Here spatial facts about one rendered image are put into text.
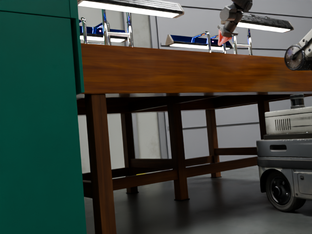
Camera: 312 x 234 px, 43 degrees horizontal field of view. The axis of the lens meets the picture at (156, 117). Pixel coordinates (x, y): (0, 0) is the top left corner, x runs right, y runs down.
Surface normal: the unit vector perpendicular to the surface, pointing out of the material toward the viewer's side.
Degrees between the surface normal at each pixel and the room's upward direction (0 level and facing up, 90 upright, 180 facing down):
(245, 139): 90
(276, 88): 90
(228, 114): 90
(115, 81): 90
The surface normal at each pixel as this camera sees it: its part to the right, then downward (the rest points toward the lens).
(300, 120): -0.89, 0.06
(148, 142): 0.46, -0.07
